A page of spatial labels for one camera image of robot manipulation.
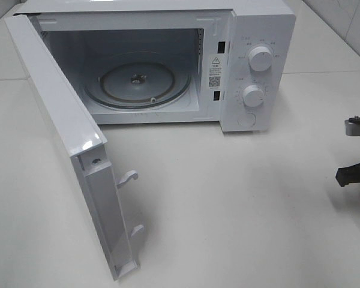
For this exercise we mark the white microwave oven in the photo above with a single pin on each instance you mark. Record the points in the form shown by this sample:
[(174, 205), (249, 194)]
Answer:
[(214, 36)]

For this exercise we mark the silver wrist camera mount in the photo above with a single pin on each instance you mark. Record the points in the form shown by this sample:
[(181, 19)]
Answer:
[(352, 126)]

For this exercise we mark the white microwave knob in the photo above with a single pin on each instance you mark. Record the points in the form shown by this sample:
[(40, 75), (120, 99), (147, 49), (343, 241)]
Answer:
[(260, 58), (253, 96)]

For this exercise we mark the glass microwave turntable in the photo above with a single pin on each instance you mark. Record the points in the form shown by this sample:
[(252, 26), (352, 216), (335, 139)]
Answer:
[(137, 80)]

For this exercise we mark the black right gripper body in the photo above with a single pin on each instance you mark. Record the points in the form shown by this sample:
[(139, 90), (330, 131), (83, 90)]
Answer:
[(348, 175)]

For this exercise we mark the lower white microwave knob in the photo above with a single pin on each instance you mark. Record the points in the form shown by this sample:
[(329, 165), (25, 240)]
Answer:
[(253, 96)]

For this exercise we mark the upper white microwave knob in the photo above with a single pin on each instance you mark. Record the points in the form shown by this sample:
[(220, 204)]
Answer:
[(260, 58)]

